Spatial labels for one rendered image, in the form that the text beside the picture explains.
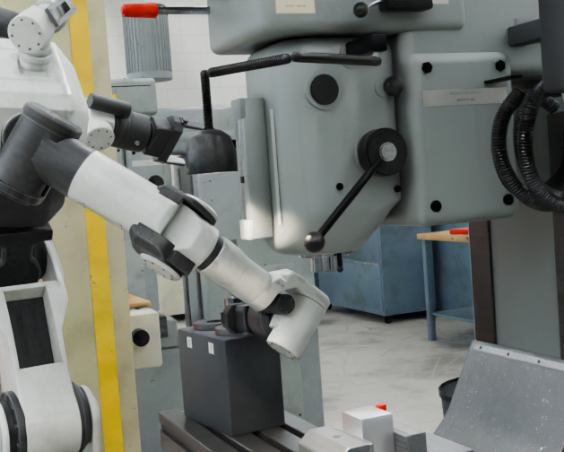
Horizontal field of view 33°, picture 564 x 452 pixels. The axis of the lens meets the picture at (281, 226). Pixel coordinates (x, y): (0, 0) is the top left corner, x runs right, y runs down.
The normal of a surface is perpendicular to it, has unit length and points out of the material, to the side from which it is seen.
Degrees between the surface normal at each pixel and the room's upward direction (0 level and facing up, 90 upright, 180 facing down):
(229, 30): 90
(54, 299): 62
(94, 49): 90
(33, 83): 34
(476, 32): 90
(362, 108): 90
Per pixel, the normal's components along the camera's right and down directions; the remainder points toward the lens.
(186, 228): -0.18, -0.43
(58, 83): 0.22, -0.82
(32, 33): -0.18, 0.50
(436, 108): 0.39, 0.02
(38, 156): -0.05, 0.02
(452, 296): -0.92, 0.09
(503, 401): -0.86, -0.36
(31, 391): 0.41, -0.49
